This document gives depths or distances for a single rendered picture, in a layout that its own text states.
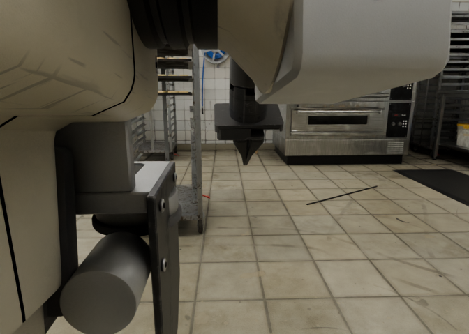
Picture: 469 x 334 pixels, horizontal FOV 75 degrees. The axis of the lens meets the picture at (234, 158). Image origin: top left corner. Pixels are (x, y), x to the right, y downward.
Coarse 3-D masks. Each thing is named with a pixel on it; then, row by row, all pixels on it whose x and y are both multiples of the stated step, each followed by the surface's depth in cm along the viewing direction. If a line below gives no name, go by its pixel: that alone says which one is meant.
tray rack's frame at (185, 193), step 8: (192, 56) 222; (192, 72) 225; (136, 136) 229; (168, 144) 235; (136, 152) 231; (168, 152) 237; (168, 160) 238; (184, 192) 225; (192, 192) 225; (184, 200) 210; (192, 200) 210; (184, 208) 195; (192, 208) 195; (184, 216) 183; (192, 216) 184
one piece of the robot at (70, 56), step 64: (0, 0) 5; (64, 0) 6; (128, 0) 11; (192, 0) 11; (0, 64) 5; (64, 64) 7; (128, 64) 11; (0, 128) 12; (0, 192) 13; (64, 192) 19; (0, 256) 13; (64, 256) 19; (0, 320) 13
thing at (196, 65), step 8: (200, 128) 174; (200, 136) 175; (200, 144) 176; (200, 152) 177; (200, 160) 178; (200, 168) 179; (200, 176) 180; (200, 184) 181; (200, 192) 182; (200, 200) 183; (200, 208) 184; (200, 216) 185
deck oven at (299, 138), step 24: (384, 96) 346; (408, 96) 355; (288, 120) 356; (312, 120) 355; (336, 120) 356; (360, 120) 357; (384, 120) 360; (408, 120) 361; (288, 144) 362; (312, 144) 363; (336, 144) 364; (360, 144) 365; (384, 144) 366; (408, 144) 367
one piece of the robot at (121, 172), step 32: (64, 128) 20; (96, 128) 20; (128, 128) 21; (96, 160) 21; (128, 160) 21; (96, 192) 22; (128, 192) 22; (160, 192) 21; (96, 224) 24; (128, 224) 24; (160, 224) 21; (96, 256) 19; (128, 256) 20; (160, 256) 21; (64, 288) 17; (96, 288) 18; (128, 288) 18; (160, 288) 21; (96, 320) 18; (128, 320) 18; (160, 320) 22
